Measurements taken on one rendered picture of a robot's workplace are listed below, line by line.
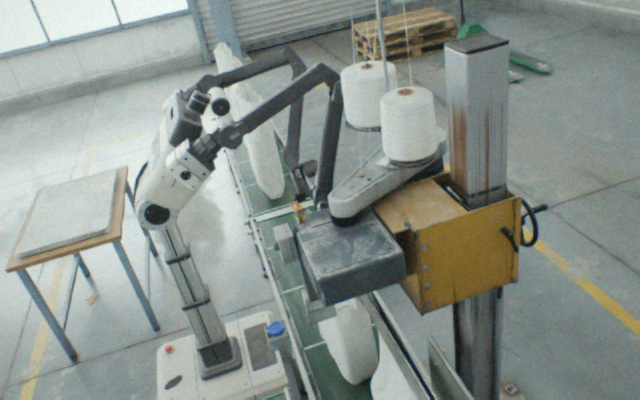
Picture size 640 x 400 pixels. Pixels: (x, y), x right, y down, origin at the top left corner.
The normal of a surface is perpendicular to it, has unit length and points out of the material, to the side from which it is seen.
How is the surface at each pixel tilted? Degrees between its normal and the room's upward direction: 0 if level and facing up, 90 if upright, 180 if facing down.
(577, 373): 0
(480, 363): 90
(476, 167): 90
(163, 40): 90
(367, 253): 0
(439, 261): 90
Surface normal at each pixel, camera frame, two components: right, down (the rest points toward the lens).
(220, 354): 0.28, 0.45
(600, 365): -0.17, -0.85
